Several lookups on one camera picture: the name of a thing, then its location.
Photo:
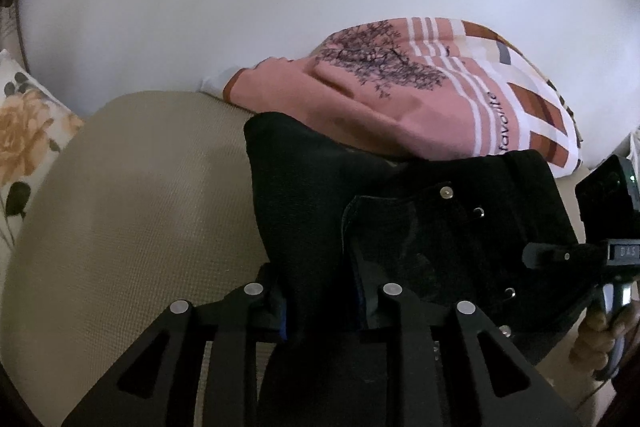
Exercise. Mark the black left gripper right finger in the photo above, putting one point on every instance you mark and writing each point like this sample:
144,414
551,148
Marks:
427,365

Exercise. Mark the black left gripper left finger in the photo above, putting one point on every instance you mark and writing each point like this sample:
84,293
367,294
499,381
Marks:
194,365

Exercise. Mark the black pants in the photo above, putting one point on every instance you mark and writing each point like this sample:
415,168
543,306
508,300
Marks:
448,230

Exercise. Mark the person right hand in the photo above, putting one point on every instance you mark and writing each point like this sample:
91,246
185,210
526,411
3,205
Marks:
596,339

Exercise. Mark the beige woven mattress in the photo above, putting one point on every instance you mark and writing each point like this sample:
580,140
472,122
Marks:
150,203

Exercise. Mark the white floral pillow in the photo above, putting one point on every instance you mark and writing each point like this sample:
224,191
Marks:
35,128

